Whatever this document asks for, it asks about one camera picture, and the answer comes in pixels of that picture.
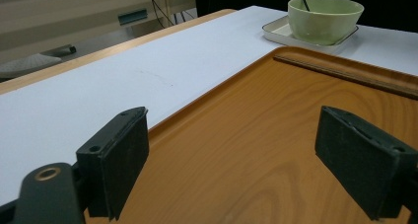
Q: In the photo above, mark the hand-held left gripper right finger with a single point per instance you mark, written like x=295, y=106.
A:
x=358, y=158

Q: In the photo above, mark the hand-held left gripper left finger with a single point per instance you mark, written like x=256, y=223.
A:
x=121, y=158

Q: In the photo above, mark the wooden tray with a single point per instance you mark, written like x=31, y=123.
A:
x=236, y=141

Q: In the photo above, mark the green bowl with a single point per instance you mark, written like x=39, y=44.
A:
x=322, y=23

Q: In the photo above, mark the white square plate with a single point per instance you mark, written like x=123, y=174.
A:
x=279, y=31

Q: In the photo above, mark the wheeled chair base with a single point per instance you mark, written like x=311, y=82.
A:
x=29, y=62

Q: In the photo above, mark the black curtain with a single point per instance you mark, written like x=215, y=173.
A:
x=387, y=7

